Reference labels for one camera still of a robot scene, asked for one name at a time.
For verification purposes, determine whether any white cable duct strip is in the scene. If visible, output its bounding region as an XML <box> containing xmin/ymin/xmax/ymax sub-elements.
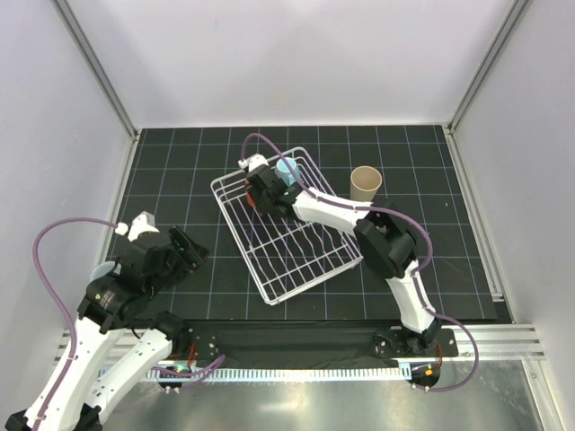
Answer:
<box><xmin>147</xmin><ymin>366</ymin><xmax>413</xmax><ymax>383</ymax></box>

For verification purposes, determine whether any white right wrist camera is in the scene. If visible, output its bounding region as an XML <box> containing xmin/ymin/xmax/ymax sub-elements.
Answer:
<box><xmin>237</xmin><ymin>154</ymin><xmax>269</xmax><ymax>173</ymax></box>

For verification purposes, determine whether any white wire dish rack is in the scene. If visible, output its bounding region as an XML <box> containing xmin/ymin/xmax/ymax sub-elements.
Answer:
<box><xmin>210</xmin><ymin>170</ymin><xmax>362</xmax><ymax>306</ymax></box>

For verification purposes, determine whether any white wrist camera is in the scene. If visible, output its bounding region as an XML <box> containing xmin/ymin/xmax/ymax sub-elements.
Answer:
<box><xmin>114</xmin><ymin>211</ymin><xmax>159</xmax><ymax>242</ymax></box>
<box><xmin>237</xmin><ymin>154</ymin><xmax>269</xmax><ymax>173</ymax></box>

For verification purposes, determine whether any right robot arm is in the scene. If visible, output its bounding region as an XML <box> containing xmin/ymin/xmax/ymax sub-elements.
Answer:
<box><xmin>239</xmin><ymin>160</ymin><xmax>441</xmax><ymax>356</ymax></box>

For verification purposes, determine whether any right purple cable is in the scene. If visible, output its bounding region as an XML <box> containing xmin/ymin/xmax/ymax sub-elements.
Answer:
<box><xmin>240</xmin><ymin>132</ymin><xmax>481</xmax><ymax>394</ymax></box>

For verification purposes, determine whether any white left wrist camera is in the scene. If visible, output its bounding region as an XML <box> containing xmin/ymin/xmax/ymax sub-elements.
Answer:
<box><xmin>114</xmin><ymin>211</ymin><xmax>159</xmax><ymax>242</ymax></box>

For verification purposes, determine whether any pale blue mug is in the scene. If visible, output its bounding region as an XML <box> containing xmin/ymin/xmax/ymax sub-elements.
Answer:
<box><xmin>90</xmin><ymin>260</ymin><xmax>121</xmax><ymax>282</ymax></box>

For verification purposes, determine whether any light blue mug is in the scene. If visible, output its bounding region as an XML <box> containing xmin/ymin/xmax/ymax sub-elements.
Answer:
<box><xmin>274</xmin><ymin>157</ymin><xmax>300</xmax><ymax>186</ymax></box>

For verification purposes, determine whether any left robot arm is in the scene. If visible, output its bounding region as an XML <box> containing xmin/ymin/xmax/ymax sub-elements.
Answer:
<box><xmin>5</xmin><ymin>213</ymin><xmax>208</xmax><ymax>430</ymax></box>

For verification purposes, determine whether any black grid mat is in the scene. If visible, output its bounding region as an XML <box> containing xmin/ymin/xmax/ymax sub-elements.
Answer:
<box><xmin>119</xmin><ymin>125</ymin><xmax>502</xmax><ymax>322</ymax></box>

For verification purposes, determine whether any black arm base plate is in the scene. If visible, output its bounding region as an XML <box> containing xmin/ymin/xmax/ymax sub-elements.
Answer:
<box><xmin>186</xmin><ymin>320</ymin><xmax>459</xmax><ymax>369</ymax></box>

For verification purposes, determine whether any tall beige cup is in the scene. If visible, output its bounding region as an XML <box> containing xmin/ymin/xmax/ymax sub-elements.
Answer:
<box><xmin>349</xmin><ymin>165</ymin><xmax>383</xmax><ymax>202</ymax></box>

